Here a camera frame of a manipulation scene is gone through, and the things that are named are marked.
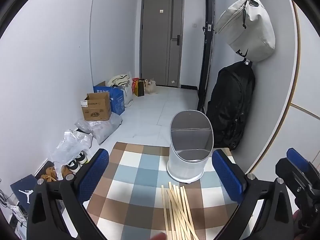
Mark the grey utensil holder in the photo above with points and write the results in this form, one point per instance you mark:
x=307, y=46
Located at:
x=190, y=145

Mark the white plastic bag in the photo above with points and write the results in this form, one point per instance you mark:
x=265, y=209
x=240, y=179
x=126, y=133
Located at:
x=128, y=95

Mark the brown cardboard box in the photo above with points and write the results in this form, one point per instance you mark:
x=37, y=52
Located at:
x=96, y=107

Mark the black backpack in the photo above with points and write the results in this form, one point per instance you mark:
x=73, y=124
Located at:
x=230, y=105

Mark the black and white sneaker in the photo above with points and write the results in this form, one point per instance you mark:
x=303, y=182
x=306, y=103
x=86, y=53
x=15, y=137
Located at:
x=82, y=157
x=73, y=166

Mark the brown shoe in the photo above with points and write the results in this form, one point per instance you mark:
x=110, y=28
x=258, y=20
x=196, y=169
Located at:
x=48, y=175

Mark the black and yellow paper bag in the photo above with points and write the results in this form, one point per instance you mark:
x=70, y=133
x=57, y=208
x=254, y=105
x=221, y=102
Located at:
x=140, y=88

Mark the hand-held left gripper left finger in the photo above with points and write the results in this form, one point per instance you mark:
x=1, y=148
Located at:
x=95, y=175

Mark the clear crumpled plastic bag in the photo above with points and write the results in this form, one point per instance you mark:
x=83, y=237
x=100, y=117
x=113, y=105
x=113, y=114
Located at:
x=70, y=145

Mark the dark blue shoe box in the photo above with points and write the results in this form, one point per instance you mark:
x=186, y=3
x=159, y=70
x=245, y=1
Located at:
x=25, y=192

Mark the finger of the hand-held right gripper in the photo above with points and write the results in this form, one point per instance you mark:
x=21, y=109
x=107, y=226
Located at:
x=298, y=158
x=291, y=172

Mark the pile of wooden chopsticks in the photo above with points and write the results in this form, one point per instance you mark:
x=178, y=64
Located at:
x=178, y=210

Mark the beige plastic bag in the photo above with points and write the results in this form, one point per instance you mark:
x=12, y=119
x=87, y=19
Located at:
x=151, y=87

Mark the grey door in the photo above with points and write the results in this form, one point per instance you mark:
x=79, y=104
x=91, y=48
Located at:
x=155, y=42

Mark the checkered tablecloth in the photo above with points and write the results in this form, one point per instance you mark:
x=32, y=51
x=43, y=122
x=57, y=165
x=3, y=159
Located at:
x=140, y=175

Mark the folded beige cloth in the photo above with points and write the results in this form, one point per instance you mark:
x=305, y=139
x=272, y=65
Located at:
x=118, y=80

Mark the red paper bag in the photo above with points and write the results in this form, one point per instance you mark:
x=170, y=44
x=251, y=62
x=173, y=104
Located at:
x=135, y=82

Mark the blue cardboard box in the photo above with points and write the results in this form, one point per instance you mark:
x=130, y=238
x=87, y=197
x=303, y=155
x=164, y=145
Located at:
x=117, y=102

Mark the light grey sling bag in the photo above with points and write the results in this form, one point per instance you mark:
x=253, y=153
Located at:
x=247, y=27

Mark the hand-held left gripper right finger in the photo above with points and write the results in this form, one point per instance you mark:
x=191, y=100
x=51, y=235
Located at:
x=227, y=177

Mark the grey plastic mailer bag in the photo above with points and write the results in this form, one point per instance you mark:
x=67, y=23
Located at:
x=102, y=127

